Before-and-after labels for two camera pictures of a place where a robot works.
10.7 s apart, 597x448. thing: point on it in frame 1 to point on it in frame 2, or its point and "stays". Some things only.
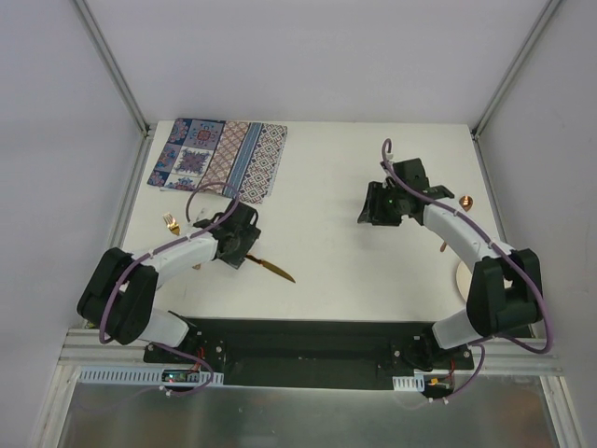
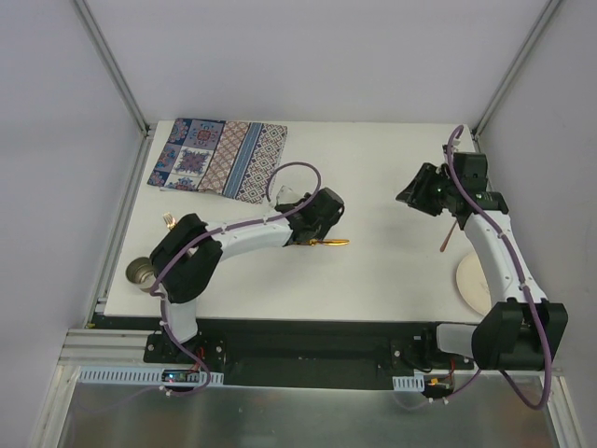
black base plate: (314, 353) stays
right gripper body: (371, 205) to (421, 189)
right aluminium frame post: (514, 68) stays
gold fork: (174, 227) stays
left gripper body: (241, 255) to (307, 231)
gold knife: (270, 267) to (326, 242)
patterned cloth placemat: (246, 155) stays
